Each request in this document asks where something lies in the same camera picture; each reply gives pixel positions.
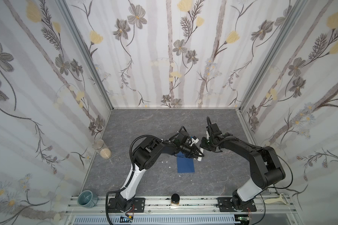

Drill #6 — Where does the white glue stick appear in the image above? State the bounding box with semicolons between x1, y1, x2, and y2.
197;148;204;162

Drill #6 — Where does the dark blue envelope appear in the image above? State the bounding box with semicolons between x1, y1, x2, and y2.
177;152;195;173

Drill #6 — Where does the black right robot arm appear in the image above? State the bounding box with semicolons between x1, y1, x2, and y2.
200;123;286;211

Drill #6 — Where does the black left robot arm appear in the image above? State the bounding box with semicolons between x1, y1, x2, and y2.
106;130;204;212

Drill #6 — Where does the glass jar with cork lid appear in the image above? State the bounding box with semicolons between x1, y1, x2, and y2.
92;139;112;159

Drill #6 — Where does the cream plastic peeler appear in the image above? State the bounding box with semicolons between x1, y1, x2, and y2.
264;193;289;205

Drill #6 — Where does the teal cup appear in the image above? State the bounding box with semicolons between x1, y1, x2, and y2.
77;190;98;208

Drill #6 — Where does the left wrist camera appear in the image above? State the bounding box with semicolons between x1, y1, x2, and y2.
187;136;199;146

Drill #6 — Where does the black corrugated cable hose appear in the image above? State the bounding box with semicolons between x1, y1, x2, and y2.
129;134;164;169

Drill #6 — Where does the black cylinder on rail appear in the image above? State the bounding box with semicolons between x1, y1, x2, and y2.
171;193;180;206

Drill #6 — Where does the aluminium mounting rail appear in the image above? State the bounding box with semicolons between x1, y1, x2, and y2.
64;195;297;216

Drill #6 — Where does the white perforated cable duct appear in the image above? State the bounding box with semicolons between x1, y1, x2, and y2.
71;214;240;225

